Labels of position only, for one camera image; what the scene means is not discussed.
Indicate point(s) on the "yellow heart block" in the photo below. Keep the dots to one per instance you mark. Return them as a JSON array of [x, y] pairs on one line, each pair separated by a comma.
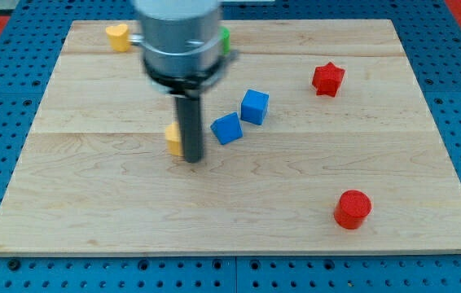
[[118, 37]]

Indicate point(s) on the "wooden board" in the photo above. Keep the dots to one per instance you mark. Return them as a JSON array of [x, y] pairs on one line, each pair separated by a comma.
[[95, 177]]

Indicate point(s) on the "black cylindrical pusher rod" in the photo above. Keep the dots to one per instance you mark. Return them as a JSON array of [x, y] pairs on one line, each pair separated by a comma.
[[189, 117]]

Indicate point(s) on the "blue cube block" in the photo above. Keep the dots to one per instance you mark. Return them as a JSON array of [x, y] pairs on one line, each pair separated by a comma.
[[227, 128], [254, 107]]

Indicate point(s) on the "blue cube block lower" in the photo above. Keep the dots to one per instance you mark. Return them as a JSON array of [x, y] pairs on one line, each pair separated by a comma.
[[227, 128]]

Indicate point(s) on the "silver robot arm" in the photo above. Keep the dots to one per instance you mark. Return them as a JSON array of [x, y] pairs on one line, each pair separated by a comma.
[[185, 51]]

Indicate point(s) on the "red cylinder block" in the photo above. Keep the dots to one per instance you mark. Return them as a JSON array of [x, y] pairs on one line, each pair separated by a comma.
[[352, 209]]

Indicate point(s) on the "green block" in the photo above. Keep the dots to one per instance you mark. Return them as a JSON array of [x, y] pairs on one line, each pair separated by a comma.
[[226, 42]]

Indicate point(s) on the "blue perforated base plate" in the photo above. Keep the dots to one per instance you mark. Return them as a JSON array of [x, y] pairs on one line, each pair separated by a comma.
[[29, 48]]

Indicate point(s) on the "red star block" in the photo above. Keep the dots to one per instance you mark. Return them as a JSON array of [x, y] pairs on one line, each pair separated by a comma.
[[327, 79]]

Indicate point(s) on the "blue cube block upper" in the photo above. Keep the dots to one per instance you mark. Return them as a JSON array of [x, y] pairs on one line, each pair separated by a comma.
[[254, 107]]

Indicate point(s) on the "yellow hexagon block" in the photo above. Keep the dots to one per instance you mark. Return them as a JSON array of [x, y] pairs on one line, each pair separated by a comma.
[[173, 139]]

